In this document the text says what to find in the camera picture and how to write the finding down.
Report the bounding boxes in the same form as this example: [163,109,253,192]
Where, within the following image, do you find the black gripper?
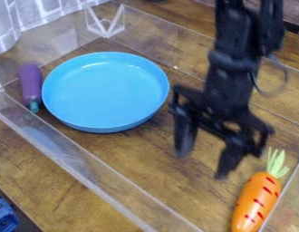
[167,51,273,180]

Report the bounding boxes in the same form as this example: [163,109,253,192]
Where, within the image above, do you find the orange toy carrot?
[230,149,289,232]

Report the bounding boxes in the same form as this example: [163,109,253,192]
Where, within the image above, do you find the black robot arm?
[169,0,283,179]

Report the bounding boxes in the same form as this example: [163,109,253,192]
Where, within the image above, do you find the blue round plate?
[42,52,169,133]

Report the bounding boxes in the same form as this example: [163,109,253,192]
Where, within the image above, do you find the dark wooden furniture edge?
[281,0,299,34]

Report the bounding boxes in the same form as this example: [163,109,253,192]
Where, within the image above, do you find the purple toy eggplant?
[19,63,42,113]

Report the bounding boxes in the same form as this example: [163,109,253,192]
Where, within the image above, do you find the blue object at corner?
[0,198,19,232]

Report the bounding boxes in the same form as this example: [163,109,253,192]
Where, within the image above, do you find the white patterned curtain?
[0,0,109,54]

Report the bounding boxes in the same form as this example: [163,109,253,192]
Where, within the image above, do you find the black braided cable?
[249,53,290,98]

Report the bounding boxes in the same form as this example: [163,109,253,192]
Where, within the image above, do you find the clear acrylic enclosure wall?
[0,0,266,232]

